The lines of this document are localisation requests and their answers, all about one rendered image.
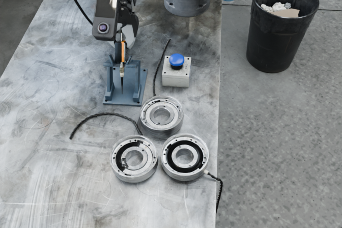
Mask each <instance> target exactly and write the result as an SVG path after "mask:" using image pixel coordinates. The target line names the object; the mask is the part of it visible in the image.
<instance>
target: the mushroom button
mask: <svg viewBox="0 0 342 228"><path fill-rule="evenodd" d="M184 62H185V59H184V57H183V56H182V55H181V54H178V53H175V54H172V55H171V56H170V57H169V63H170V64H171V65H173V66H181V65H182V64H184Z"/></svg>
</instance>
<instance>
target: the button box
mask: <svg viewBox="0 0 342 228"><path fill-rule="evenodd" d="M169 57H170V56H165V59H164V65H163V71H162V86H167V87H181V88H189V79H190V69H191V58H189V57H184V59H185V62H184V64H182V65H181V66H173V65H171V64H170V63H169Z"/></svg>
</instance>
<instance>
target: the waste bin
mask: <svg viewBox="0 0 342 228"><path fill-rule="evenodd" d="M279 2H280V3H281V4H286V3H290V4H291V7H290V8H289V9H296V10H299V13H298V17H282V16H278V15H274V14H272V13H269V12H267V11H266V10H264V9H263V8H262V7H261V5H262V4H264V5H266V6H268V7H272V6H273V5H274V4H275V3H279ZM319 5H320V2H319V0H252V4H251V13H250V14H251V18H250V26H249V34H248V42H247V51H246V57H247V60H248V61H249V63H250V64H251V65H252V66H253V67H255V68H256V69H258V70H261V71H264V72H269V73H277V72H281V71H284V70H285V69H287V68H288V67H289V66H290V65H291V63H292V60H293V58H294V56H295V54H296V52H297V50H298V48H299V46H300V44H301V41H302V39H303V37H304V35H305V33H306V31H307V29H308V27H309V25H310V23H311V21H312V20H313V18H314V15H315V13H316V12H317V10H318V8H319Z"/></svg>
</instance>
